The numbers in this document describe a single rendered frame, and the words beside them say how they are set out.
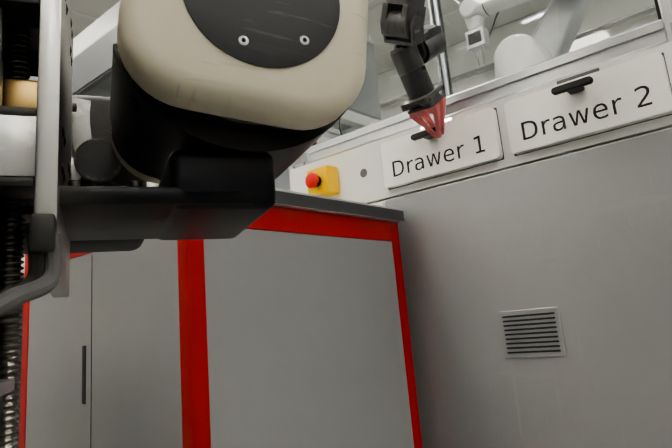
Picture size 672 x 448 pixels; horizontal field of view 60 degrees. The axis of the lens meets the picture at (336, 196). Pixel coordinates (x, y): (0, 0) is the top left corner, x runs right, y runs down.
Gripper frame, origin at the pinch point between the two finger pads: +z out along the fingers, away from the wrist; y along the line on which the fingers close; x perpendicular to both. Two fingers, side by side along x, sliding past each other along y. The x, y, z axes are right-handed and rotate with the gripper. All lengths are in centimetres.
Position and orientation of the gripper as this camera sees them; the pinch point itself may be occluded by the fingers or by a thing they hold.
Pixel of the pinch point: (438, 132)
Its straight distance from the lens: 126.5
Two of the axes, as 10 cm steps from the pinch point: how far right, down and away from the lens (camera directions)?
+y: 4.9, -4.6, 7.5
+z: 4.2, 8.7, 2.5
